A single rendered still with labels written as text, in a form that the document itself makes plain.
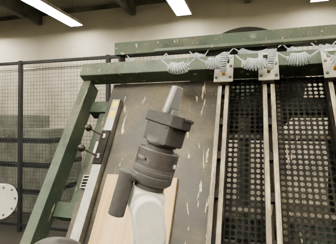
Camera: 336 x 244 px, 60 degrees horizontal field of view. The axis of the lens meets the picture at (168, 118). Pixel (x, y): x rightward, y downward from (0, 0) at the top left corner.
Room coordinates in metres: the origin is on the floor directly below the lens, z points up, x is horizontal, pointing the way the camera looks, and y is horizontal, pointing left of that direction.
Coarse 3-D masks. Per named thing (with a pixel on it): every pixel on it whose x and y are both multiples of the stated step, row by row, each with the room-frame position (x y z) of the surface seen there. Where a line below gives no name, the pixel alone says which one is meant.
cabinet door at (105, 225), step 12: (108, 180) 1.48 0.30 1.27; (108, 192) 1.44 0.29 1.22; (168, 192) 1.37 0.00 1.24; (108, 204) 1.41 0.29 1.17; (168, 204) 1.34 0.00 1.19; (96, 216) 1.39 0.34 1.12; (108, 216) 1.38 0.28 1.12; (168, 216) 1.31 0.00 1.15; (96, 228) 1.36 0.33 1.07; (108, 228) 1.35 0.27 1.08; (120, 228) 1.34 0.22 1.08; (168, 228) 1.28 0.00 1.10; (96, 240) 1.33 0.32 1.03; (108, 240) 1.32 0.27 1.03; (120, 240) 1.31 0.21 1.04; (168, 240) 1.26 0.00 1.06
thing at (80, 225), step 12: (120, 108) 1.74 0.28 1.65; (108, 120) 1.67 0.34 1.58; (108, 144) 1.60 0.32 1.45; (96, 168) 1.51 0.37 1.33; (96, 180) 1.48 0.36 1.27; (84, 192) 1.45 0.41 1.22; (96, 192) 1.48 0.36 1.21; (84, 204) 1.42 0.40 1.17; (84, 216) 1.38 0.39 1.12; (84, 228) 1.37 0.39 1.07
